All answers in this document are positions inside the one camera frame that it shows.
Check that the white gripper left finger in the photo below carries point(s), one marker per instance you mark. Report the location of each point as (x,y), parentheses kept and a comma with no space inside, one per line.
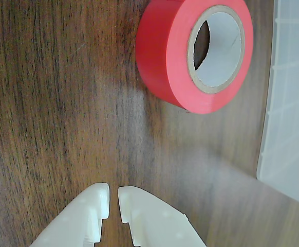
(82,218)

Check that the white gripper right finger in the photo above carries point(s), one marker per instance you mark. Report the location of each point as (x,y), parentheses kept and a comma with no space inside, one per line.
(159,223)

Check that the red tape roll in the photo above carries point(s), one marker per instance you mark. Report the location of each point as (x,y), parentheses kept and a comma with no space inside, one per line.
(159,51)

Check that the clear plastic box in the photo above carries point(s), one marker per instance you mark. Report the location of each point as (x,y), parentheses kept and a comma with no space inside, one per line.
(288,103)

